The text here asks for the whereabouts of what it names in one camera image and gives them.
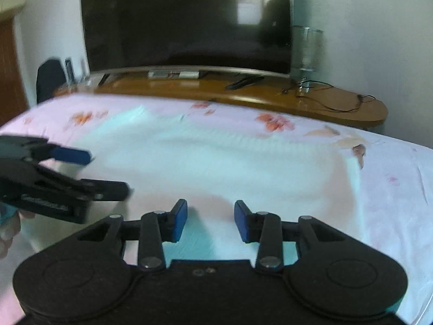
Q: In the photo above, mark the brown wooden desk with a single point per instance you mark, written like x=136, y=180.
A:
x=236, y=96

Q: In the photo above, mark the black chair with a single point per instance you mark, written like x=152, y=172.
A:
x=49, y=79

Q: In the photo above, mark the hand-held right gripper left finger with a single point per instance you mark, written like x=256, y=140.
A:
x=179, y=221

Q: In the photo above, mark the black curved television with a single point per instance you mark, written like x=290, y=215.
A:
x=176, y=20

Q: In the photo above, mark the clear glass table lamp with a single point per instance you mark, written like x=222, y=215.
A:
x=306, y=50

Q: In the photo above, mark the brown wooden door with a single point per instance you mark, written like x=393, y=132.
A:
x=10, y=74

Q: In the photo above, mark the silver set-top box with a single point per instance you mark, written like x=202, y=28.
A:
x=172, y=74

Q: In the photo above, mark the person's left hand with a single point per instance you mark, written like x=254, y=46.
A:
x=8, y=233

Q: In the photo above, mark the white knit sweater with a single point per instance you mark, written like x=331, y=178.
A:
x=220, y=162

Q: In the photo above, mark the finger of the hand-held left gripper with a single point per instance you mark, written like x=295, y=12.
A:
x=101, y=190
x=72, y=155

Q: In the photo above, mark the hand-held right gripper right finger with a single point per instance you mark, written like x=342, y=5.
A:
x=242, y=223

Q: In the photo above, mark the pink floral bed sheet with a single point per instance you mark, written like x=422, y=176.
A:
x=389, y=176

